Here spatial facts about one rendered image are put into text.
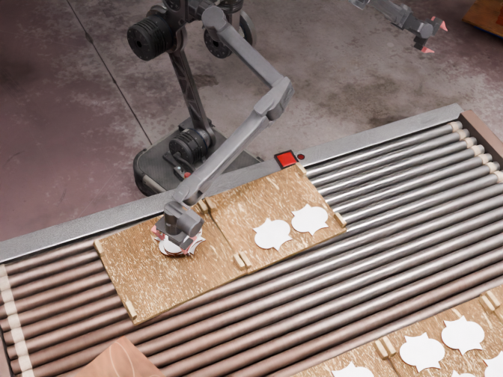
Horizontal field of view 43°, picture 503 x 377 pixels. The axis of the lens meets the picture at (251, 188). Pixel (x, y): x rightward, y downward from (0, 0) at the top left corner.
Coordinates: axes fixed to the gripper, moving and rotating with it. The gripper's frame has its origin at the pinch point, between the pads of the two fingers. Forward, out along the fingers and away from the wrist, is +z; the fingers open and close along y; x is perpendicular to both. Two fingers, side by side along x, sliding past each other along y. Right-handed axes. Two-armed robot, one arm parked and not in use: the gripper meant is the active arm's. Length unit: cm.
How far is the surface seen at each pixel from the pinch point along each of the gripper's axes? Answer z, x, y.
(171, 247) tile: 0.9, -1.0, -0.7
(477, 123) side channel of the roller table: 4, 126, 61
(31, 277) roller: 8.6, -33.7, -33.2
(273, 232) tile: 5.0, 27.6, 22.3
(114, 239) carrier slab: 5.8, -7.3, -20.3
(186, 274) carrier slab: 6.1, -4.1, 7.9
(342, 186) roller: 8, 64, 31
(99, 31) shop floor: 96, 163, -196
